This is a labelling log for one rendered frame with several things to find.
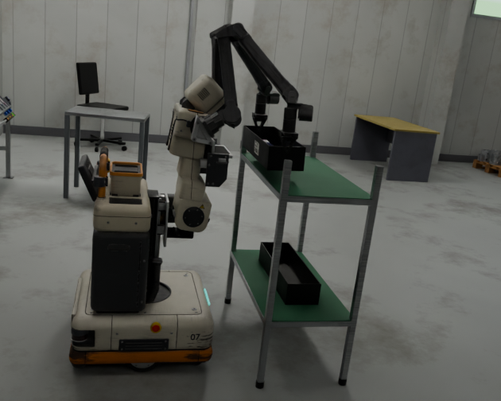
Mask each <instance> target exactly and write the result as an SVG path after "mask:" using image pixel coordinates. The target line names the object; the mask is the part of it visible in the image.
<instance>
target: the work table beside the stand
mask: <svg viewBox="0 0 501 401"><path fill-rule="evenodd" d="M70 115H74V116H75V117H76V132H75V169H74V187H79V177H80V172H79V170H78V166H79V163H80V116H82V117H90V118H99V119H114V120H123V121H131V122H140V129H139V144H138V162H139V163H141V164H142V171H143V176H142V178H143V179H145V180H146V172H147V158H148V144H149V130H150V113H147V112H139V111H123V110H115V109H106V108H98V107H82V106H75V107H73V108H71V109H69V110H67V111H65V112H64V198H66V199H68V192H69V150H70ZM144 133H145V134H144ZM143 147H144V149H143ZM142 162H143V163H142Z"/></svg>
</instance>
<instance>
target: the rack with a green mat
mask: <svg viewBox="0 0 501 401"><path fill-rule="evenodd" d="M243 128H244V126H243ZM318 136H319V132H318V131H313V136H312V142H311V148H310V155H309V156H305V165H304V171H291V169H292V163H293V162H292V161H291V160H286V159H285V160H284V165H283V171H277V170H266V169H265V168H264V167H263V165H262V164H261V163H260V162H259V161H258V160H257V159H256V158H255V157H254V156H253V155H252V154H251V153H249V152H247V149H246V148H245V147H244V146H243V135H242V142H241V150H240V159H239V173H238V181H237V189H236V197H235V211H234V219H233V228H232V235H231V250H230V258H229V266H228V274H227V289H226V297H225V300H224V303H226V304H230V303H231V290H232V282H233V274H234V267H235V265H236V267H237V269H238V271H239V274H240V276H241V278H242V280H243V282H244V284H245V287H246V288H247V291H248V293H249V295H250V297H251V299H252V302H253V303H254V306H255V308H256V310H257V311H258V314H259V316H260V318H261V320H262V323H263V330H262V342H261V348H260V355H259V362H258V374H257V379H256V383H255V386H256V388H258V389H262V388H263V387H264V378H265V371H266V360H267V353H268V347H269V341H270V329H271V328H273V327H341V326H347V327H348V330H347V335H346V340H345V344H344V353H343V358H342V363H341V368H340V376H339V380H338V384H339V385H341V386H345V385H346V382H347V377H348V368H349V364H350V359H351V351H352V346H353V341H354V336H355V327H356V323H357V318H358V313H359V305H360V300H361V295H362V291H363V282H364V278H365V273H366V268H367V260H368V255H369V250H370V245H371V237H372V232H373V227H374V222H375V214H376V209H377V205H378V200H379V191H380V187H381V182H382V177H383V169H384V167H383V166H381V165H376V166H375V171H374V176H373V181H372V186H371V195H370V194H369V193H367V192H365V191H364V190H362V189H361V188H360V187H358V186H357V185H355V184H354V183H352V182H351V181H349V180H348V179H347V178H345V177H343V176H342V175H340V174H339V173H337V172H336V171H335V170H333V169H331V168H330V167H328V166H327V165H325V164H324V163H323V162H321V161H319V160H318V159H317V158H316V153H317V142H318ZM245 162H246V164H247V165H248V166H249V167H250V168H251V169H252V170H253V171H254V173H255V174H256V175H257V176H258V177H259V178H260V179H261V180H262V182H263V183H264V184H265V185H266V186H267V187H268V188H269V189H270V191H271V192H272V193H273V194H274V195H275V196H276V197H277V198H278V199H279V203H278V215H277V222H276V228H275V235H274V247H273V254H272V260H271V267H270V277H269V276H268V274H267V273H266V271H265V270H264V268H263V266H262V264H261V263H260V261H259V260H258V259H259V252H260V250H243V249H236V244H237V237H238V230H239V215H240V207H241V200H242V192H243V178H244V170H245ZM287 202H297V203H303V206H302V212H301V223H300V229H299V235H298V241H297V250H296V252H297V253H298V254H299V256H300V257H301V259H302V260H303V261H304V262H305V264H306V265H307V267H308V268H309V269H310V270H311V271H312V273H313V274H314V275H315V277H316V278H317V279H318V281H319V282H320V284H321V288H320V297H319V303H318V305H285V303H284V302H283V301H282V298H281V297H280V295H279V293H278V292H277V290H276V285H277V280H278V268H279V262H280V255H281V249H282V237H283V231H284V224H285V213H286V206H287ZM309 203H315V204H352V205H368V210H367V218H366V223H365V228H364V233H363V242H362V247H361V252H360V256H359V265H358V270H357V275H356V280H355V288H354V293H353V298H352V303H351V311H350V312H349V311H348V310H347V308H346V307H345V306H344V304H343V303H342V302H341V301H340V300H339V299H338V297H337V296H336V295H335V294H334V292H333V291H332V290H331V288H330V287H329V286H328V284H327V283H326V282H325V280H323V279H322V277H321V276H320V275H319V273H318V272H317V271H316V269H315V268H314V267H313V265H312V264H311V263H310V262H309V261H308V260H307V259H306V257H305V256H304V255H303V253H302V249H303V243H304V238H305V227H306V221H307V215H308V210H309Z"/></svg>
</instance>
